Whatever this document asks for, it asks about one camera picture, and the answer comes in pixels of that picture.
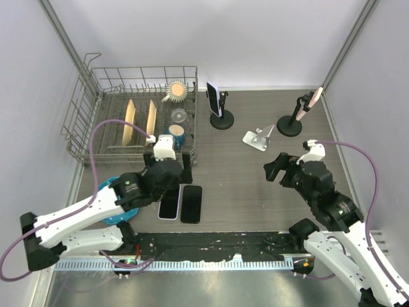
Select lavender case phone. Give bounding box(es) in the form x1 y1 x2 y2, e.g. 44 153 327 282
158 185 181 221

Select black phone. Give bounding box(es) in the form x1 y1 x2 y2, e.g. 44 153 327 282
180 185 203 224

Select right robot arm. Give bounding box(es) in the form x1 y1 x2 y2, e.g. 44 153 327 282
263 153 408 306

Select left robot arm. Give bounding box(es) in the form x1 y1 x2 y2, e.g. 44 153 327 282
20 153 192 272

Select white folding phone stand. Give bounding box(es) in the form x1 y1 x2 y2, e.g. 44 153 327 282
242 125 275 152

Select black gooseneck phone stand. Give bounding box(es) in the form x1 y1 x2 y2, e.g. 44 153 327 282
277 91 314 137

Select black round-base phone stand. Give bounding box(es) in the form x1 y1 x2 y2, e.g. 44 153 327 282
210 91 235 130

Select phone in white case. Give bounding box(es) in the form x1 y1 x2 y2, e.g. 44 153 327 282
206 81 222 117

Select pink phone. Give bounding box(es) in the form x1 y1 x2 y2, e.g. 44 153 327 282
296 87 323 121

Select blue ceramic mug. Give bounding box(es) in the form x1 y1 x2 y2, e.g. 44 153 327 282
168 124 185 150

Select left yellow plate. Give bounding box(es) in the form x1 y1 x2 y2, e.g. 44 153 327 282
122 99 136 146

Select yellow plate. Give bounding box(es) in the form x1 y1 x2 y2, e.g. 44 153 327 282
122 99 136 146
146 100 157 136

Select right yellow plate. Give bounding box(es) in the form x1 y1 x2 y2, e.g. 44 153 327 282
146 100 157 136

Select clear glass cup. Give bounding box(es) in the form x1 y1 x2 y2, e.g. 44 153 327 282
171 108 192 132

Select blue polka dot plate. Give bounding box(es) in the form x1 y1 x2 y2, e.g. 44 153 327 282
98 177 139 225

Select cream ribbed mug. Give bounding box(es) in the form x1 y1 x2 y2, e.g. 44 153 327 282
162 80 188 103

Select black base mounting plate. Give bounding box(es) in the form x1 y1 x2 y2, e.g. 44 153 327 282
106 232 307 262

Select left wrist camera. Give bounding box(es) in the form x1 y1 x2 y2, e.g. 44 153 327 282
148 134 176 161

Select grey wire dish rack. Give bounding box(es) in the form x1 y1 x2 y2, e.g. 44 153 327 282
61 53 197 164

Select white slotted cable duct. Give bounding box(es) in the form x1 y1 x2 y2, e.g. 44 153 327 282
54 257 293 272

